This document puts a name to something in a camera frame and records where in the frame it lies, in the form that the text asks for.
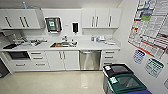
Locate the stainless steel dishwasher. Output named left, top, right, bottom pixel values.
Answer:
left=79, top=49, right=102, bottom=71

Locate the white blue soap bottle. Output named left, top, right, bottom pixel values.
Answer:
left=90, top=34, right=96, bottom=42

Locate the stainless steel sink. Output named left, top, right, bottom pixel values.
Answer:
left=50, top=40, right=79, bottom=49

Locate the chrome sink faucet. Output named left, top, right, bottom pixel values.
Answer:
left=61, top=34, right=70, bottom=43

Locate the black soap dispenser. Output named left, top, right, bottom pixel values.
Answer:
left=71, top=21, right=80, bottom=35

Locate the white sink base cabinet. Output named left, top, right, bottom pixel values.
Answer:
left=45, top=50, right=81, bottom=72

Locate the white folded cloth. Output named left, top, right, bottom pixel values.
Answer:
left=104, top=39, right=117, bottom=46

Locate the steel paper towel dispenser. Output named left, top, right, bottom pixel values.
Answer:
left=44, top=16, right=63, bottom=35

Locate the grey bin black lid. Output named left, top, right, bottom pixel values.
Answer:
left=102, top=64, right=134, bottom=94

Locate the red white packet pile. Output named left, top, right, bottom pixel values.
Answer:
left=20, top=38, right=48, bottom=48

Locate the bin sign blue print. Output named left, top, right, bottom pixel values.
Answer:
left=132, top=49, right=146, bottom=65

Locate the grey bin green lid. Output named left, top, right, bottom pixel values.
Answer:
left=108, top=73, right=148, bottom=94

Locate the black built-in microwave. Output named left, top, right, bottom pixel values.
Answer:
left=7, top=50, right=31, bottom=61

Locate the bin sign green print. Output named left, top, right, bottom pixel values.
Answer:
left=144, top=57, right=165, bottom=79

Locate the pale blue bottle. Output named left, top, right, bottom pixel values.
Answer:
left=22, top=1, right=28, bottom=10

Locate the black coffee machine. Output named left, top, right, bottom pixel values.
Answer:
left=0, top=31, right=22, bottom=44

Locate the large colourful wall poster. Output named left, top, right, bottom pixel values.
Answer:
left=127, top=0, right=168, bottom=60

